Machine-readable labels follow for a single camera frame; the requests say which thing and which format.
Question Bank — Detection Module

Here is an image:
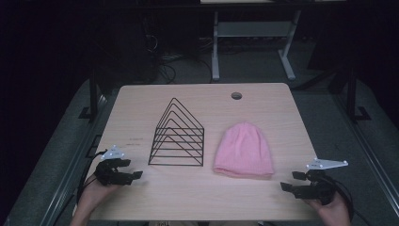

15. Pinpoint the grey metal desk frame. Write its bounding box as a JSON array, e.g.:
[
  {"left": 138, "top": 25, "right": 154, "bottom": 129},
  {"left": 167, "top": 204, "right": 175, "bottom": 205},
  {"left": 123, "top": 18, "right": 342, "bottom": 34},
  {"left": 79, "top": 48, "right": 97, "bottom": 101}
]
[{"left": 211, "top": 8, "right": 303, "bottom": 82}]

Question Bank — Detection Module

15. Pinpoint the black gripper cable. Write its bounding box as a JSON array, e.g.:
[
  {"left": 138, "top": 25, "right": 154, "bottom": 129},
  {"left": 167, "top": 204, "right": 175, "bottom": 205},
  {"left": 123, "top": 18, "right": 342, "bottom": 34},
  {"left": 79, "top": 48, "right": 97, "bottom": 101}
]
[
  {"left": 75, "top": 149, "right": 108, "bottom": 205},
  {"left": 323, "top": 174, "right": 375, "bottom": 226}
]

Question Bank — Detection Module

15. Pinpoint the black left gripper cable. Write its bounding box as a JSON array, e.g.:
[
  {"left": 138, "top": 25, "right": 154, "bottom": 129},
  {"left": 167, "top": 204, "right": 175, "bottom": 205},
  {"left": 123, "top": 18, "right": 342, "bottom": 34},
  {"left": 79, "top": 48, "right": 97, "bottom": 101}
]
[{"left": 75, "top": 149, "right": 108, "bottom": 205}]

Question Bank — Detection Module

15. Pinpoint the grey metal rail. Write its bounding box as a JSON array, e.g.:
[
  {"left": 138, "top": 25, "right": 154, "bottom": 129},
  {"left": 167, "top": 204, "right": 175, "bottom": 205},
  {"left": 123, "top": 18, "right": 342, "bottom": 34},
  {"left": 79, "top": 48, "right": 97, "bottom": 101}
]
[
  {"left": 332, "top": 92, "right": 399, "bottom": 210},
  {"left": 39, "top": 93, "right": 109, "bottom": 226}
]

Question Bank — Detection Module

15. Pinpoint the tangle of floor cables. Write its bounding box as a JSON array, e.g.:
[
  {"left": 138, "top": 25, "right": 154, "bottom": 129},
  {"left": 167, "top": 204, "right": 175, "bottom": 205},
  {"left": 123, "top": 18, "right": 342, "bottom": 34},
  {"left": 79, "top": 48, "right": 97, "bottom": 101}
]
[{"left": 144, "top": 34, "right": 215, "bottom": 85}]

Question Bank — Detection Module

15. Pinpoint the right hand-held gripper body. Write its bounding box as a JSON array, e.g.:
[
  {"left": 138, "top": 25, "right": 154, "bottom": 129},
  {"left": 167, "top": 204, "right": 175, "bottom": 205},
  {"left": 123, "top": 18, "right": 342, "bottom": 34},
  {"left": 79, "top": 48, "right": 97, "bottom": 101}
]
[{"left": 300, "top": 157, "right": 349, "bottom": 206}]

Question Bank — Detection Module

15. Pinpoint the black wire file rack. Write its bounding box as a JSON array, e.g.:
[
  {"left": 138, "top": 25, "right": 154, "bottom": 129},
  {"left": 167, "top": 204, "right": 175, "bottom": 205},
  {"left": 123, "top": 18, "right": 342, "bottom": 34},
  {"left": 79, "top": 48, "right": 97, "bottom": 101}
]
[{"left": 147, "top": 97, "right": 205, "bottom": 168}]

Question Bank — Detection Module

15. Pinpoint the person's right hand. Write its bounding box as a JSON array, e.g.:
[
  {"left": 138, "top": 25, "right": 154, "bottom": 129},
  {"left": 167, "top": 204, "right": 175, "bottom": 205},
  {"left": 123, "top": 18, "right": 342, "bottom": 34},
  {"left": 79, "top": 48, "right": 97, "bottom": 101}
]
[{"left": 304, "top": 190, "right": 353, "bottom": 226}]

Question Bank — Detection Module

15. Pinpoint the black metal stand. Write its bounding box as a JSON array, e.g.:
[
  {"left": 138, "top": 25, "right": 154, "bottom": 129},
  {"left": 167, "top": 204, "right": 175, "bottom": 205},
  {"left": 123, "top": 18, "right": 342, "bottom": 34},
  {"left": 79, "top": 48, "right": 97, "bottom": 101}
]
[
  {"left": 78, "top": 64, "right": 108, "bottom": 121},
  {"left": 328, "top": 65, "right": 373, "bottom": 122}
]

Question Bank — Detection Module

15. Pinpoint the person's left hand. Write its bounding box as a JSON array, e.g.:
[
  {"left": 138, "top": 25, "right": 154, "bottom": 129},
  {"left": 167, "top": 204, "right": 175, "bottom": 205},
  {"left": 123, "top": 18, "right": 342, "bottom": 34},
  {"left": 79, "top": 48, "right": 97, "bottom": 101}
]
[{"left": 76, "top": 181, "right": 122, "bottom": 220}]

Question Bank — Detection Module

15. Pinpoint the pink knitted beanie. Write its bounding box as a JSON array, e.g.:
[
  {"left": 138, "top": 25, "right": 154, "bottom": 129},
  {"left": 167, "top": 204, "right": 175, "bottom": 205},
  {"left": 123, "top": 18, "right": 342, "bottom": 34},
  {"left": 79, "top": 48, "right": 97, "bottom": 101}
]
[{"left": 213, "top": 121, "right": 276, "bottom": 181}]

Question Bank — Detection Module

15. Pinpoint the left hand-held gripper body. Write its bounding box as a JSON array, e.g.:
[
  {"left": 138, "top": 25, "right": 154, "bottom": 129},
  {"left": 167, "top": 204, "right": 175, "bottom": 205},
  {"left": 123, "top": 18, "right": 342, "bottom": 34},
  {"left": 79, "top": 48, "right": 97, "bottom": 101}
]
[{"left": 93, "top": 144, "right": 126, "bottom": 186}]

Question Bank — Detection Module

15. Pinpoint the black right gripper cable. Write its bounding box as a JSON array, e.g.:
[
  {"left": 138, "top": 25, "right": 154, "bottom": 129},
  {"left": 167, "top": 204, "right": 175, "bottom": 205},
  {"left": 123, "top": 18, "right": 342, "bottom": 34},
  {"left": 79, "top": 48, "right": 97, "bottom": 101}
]
[{"left": 323, "top": 174, "right": 375, "bottom": 226}]

